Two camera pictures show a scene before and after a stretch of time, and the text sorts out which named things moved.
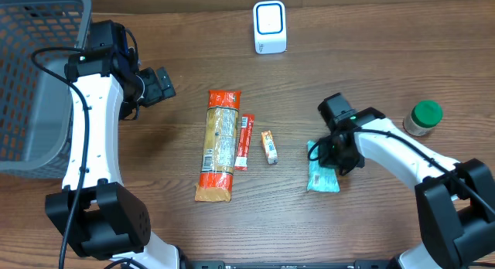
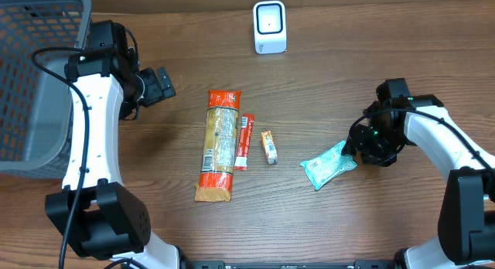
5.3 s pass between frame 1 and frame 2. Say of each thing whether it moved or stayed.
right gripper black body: moved
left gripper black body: stayed
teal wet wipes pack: moved
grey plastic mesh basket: stayed
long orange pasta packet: stayed
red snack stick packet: stayed
